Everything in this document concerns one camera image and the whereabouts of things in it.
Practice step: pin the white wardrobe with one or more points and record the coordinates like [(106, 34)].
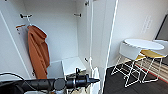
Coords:
[(63, 33)]

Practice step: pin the white high stool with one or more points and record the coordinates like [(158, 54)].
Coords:
[(128, 53)]

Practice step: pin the orange hoodie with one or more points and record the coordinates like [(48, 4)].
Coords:
[(38, 53)]

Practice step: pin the black wall hook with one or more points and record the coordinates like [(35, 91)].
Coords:
[(25, 15), (77, 14)]

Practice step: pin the white wall panel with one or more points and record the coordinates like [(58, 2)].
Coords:
[(146, 25)]

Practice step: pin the dark door hinge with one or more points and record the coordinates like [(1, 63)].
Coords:
[(86, 3), (86, 60)]

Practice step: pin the yellow seat high stool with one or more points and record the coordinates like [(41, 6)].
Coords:
[(151, 55)]

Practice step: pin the white round high table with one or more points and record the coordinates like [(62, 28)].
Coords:
[(143, 44)]

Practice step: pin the white clothes hanger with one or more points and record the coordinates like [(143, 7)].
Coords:
[(29, 21)]

